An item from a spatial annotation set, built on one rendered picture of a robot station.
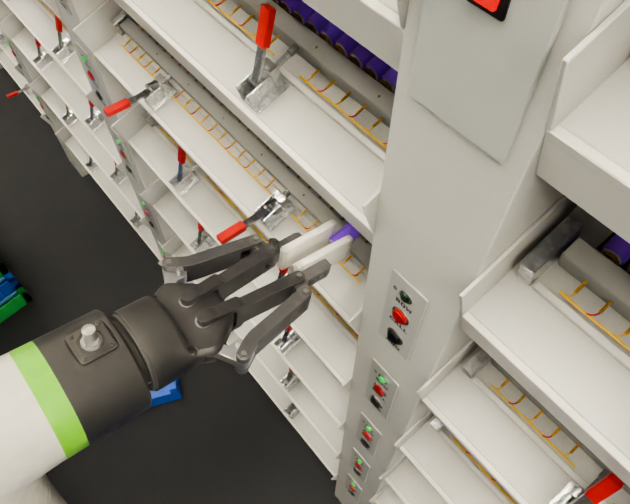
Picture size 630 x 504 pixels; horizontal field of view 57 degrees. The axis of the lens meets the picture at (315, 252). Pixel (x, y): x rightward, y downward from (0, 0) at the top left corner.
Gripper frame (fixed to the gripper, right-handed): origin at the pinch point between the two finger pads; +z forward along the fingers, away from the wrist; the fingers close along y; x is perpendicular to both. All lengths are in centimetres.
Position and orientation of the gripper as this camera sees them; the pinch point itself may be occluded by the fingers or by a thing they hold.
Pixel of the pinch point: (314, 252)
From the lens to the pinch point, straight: 57.9
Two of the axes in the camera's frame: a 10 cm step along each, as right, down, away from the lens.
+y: -6.4, -6.5, 4.2
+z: 7.5, -4.2, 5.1
